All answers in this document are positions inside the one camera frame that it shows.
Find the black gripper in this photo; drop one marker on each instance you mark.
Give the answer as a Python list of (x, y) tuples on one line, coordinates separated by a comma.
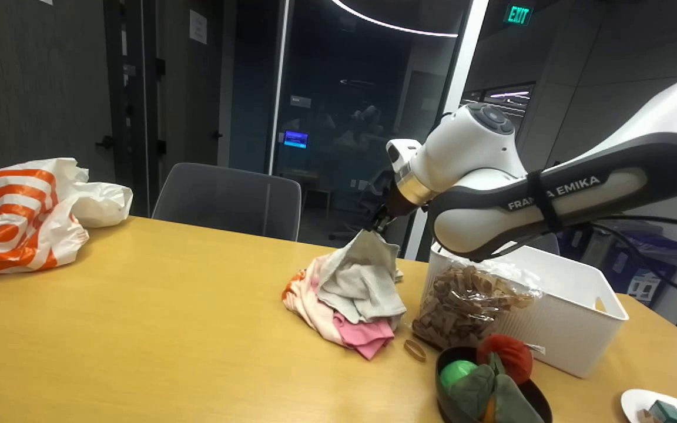
[(391, 200)]

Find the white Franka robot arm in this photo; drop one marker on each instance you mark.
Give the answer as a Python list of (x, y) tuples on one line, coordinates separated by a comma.
[(559, 179)]

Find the white pillar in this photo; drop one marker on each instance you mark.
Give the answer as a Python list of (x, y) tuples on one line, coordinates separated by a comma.
[(452, 95)]

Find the clear bag of rubber bands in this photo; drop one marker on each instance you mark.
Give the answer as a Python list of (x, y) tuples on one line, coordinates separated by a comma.
[(460, 307)]

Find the tan rubber band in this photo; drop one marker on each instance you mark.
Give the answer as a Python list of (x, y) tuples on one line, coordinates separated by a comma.
[(414, 348)]

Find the grey chair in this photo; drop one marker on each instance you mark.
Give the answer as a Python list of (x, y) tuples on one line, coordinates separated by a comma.
[(230, 200)]

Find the bright green toy ball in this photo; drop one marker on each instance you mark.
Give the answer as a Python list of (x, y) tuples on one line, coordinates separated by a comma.
[(458, 374)]

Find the red plush fruit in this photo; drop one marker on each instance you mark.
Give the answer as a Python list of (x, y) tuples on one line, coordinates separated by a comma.
[(508, 355)]

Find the dark bowl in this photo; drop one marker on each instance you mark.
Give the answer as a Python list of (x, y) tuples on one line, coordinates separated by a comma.
[(446, 401)]

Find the white plastic bin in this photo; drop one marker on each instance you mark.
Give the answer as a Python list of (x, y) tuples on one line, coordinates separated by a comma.
[(566, 313)]

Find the green exit sign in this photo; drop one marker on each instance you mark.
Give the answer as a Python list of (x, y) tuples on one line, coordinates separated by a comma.
[(519, 15)]

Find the dark green plush vegetable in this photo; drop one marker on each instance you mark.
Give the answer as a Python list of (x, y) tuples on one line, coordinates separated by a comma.
[(505, 401)]

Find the white paper plate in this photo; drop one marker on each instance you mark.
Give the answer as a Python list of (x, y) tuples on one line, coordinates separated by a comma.
[(636, 402)]

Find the white and orange plastic bag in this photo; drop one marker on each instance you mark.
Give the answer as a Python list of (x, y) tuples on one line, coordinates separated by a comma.
[(17, 219)]

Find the blue wall display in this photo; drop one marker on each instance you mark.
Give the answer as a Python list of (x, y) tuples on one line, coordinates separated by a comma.
[(294, 139)]

